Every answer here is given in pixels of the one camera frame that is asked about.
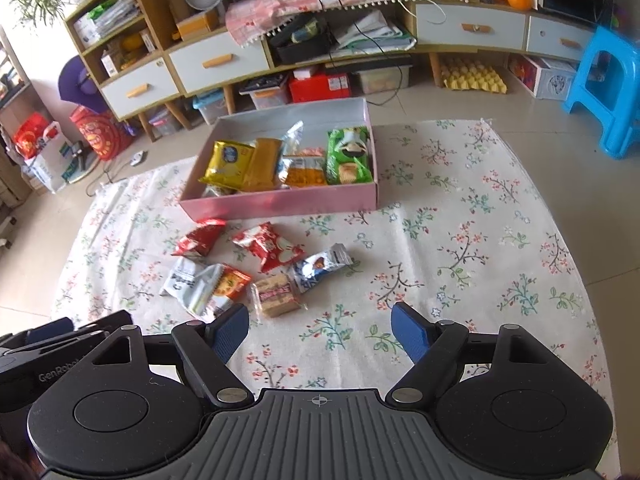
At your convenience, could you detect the yellow cardboard box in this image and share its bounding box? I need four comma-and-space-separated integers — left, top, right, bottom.
175, 10, 221, 41

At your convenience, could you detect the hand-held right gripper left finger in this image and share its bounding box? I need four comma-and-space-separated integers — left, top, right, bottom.
75, 304, 255, 408

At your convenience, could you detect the red box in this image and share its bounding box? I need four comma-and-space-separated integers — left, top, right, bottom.
289, 71, 351, 104

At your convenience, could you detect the pink printed cloth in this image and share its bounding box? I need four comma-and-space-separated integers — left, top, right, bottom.
225, 0, 462, 49

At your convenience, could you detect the yellow pack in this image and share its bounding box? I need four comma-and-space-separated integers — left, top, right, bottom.
120, 35, 147, 66

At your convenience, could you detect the red white snack packet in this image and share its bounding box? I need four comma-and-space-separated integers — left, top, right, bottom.
231, 221, 305, 274

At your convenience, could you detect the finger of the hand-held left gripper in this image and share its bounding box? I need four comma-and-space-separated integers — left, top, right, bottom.
0, 317, 76, 353
75, 310, 135, 335

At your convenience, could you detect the red gift bag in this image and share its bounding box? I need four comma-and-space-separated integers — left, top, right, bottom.
70, 107, 134, 161

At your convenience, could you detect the white shopping bag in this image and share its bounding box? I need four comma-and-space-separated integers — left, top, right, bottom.
22, 121, 77, 194

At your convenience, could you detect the gold wafer packet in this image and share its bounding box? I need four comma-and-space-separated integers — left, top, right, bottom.
240, 137, 284, 194

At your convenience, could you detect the yellow egg tray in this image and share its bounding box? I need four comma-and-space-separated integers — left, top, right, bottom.
442, 57, 509, 95

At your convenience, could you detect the white drawer wooden handle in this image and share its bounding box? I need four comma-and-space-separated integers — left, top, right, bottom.
100, 59, 181, 121
167, 30, 271, 97
525, 15, 594, 64
414, 2, 529, 54

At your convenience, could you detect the black lid storage box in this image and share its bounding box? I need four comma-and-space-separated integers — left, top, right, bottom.
239, 74, 294, 110

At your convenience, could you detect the blue plastic stool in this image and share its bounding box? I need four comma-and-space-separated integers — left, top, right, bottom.
561, 25, 640, 160

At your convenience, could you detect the wooden television cabinet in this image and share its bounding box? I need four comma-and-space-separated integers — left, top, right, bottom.
165, 0, 596, 131

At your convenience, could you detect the paper stack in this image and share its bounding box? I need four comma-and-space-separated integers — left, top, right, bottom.
332, 9, 417, 52

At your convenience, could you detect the blue lid storage box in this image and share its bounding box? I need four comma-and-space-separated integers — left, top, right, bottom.
192, 91, 229, 126

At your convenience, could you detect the white printed box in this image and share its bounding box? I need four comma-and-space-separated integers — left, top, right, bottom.
507, 52, 579, 100

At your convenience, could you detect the blue white snack packet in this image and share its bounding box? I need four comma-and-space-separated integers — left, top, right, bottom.
292, 243, 355, 294

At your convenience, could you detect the wooden shelf cabinet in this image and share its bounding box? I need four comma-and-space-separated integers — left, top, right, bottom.
64, 0, 183, 123

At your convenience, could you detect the wooden storage rack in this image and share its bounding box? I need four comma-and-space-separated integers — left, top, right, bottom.
0, 25, 37, 213

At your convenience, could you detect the beige cracker packet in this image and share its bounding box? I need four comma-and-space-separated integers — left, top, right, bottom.
250, 273, 307, 319

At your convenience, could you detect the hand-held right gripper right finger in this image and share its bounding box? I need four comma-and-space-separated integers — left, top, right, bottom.
386, 301, 566, 408

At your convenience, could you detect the red shopping bag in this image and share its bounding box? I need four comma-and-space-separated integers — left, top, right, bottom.
13, 112, 51, 161

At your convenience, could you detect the document stack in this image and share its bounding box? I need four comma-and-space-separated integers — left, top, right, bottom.
74, 0, 141, 44

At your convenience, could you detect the white grey snack packet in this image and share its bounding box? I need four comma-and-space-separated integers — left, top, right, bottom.
159, 257, 212, 312

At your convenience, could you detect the yellow snack packet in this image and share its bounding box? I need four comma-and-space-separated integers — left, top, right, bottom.
199, 140, 255, 189

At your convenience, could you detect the black basket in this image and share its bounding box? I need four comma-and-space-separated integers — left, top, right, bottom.
267, 12, 336, 66

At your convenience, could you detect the purple round object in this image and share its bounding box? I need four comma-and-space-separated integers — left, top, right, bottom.
57, 56, 109, 116

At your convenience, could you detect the pink cardboard box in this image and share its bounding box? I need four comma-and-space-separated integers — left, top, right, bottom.
179, 97, 379, 222

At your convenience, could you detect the small clear storage box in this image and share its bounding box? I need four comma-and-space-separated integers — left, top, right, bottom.
147, 107, 182, 137

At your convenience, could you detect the green biscuit packet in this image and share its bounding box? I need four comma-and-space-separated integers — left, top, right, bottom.
326, 126, 375, 185

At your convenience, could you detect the orange white snack packet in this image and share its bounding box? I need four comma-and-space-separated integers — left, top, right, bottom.
200, 263, 253, 322

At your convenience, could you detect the black stand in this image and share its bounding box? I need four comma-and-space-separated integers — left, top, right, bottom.
64, 141, 99, 182

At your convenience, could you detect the floral cloth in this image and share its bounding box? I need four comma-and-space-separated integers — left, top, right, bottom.
50, 119, 615, 478

